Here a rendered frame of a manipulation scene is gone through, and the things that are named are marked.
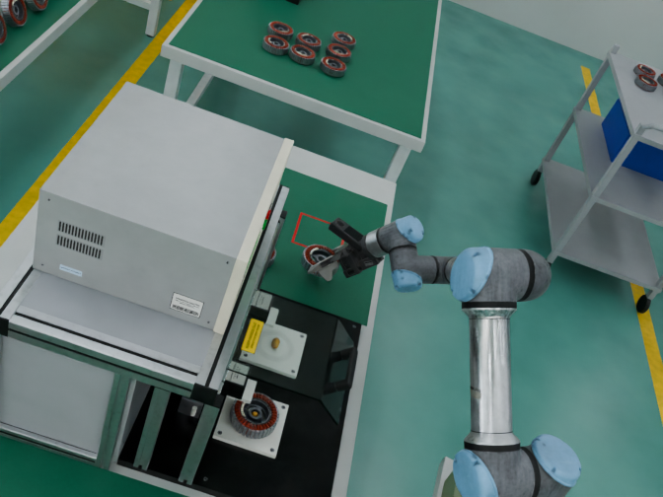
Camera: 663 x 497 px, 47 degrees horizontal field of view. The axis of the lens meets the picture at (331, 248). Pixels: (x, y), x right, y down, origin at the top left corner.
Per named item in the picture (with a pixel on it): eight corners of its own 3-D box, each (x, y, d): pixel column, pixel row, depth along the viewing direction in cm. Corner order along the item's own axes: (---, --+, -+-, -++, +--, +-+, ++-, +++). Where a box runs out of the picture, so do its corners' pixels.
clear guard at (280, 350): (352, 343, 176) (361, 326, 173) (337, 426, 158) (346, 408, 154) (218, 296, 174) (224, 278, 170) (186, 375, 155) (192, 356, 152)
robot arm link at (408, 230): (409, 240, 197) (405, 209, 200) (377, 253, 204) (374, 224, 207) (428, 246, 202) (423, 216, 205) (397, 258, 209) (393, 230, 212)
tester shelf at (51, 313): (285, 201, 197) (290, 187, 194) (212, 406, 144) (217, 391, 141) (119, 141, 193) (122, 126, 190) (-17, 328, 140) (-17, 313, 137)
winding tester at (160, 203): (270, 208, 185) (294, 140, 172) (223, 335, 151) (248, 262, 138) (114, 152, 182) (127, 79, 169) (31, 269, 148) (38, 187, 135)
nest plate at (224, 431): (287, 407, 187) (289, 404, 186) (274, 459, 175) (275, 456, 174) (229, 388, 186) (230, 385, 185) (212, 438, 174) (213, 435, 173)
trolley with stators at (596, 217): (618, 211, 472) (721, 70, 409) (644, 324, 394) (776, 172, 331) (528, 177, 467) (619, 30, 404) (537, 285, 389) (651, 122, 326)
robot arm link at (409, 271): (440, 285, 199) (433, 246, 203) (402, 284, 195) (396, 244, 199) (425, 294, 206) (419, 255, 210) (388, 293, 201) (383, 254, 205)
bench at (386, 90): (397, 91, 497) (444, -18, 450) (362, 273, 353) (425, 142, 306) (236, 30, 488) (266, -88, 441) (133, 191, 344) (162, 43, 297)
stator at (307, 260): (343, 267, 227) (347, 258, 225) (324, 284, 219) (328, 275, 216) (314, 247, 230) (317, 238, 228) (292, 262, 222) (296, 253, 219)
